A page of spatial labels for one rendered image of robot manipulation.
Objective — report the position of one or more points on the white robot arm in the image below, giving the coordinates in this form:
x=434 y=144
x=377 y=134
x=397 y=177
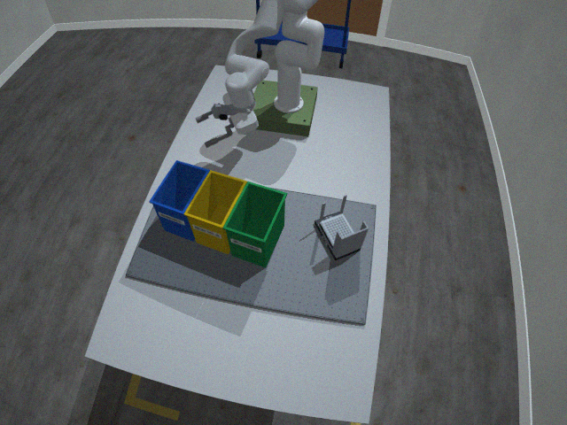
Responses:
x=290 y=57

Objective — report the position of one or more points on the blue bin with label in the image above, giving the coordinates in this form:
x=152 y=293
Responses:
x=178 y=187

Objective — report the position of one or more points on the green open-top bin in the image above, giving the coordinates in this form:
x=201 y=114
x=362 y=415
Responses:
x=258 y=214

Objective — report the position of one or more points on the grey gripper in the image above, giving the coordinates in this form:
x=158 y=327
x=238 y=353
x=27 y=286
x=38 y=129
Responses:
x=243 y=122

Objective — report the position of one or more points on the yellow recycle bin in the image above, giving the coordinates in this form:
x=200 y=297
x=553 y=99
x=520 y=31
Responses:
x=212 y=205

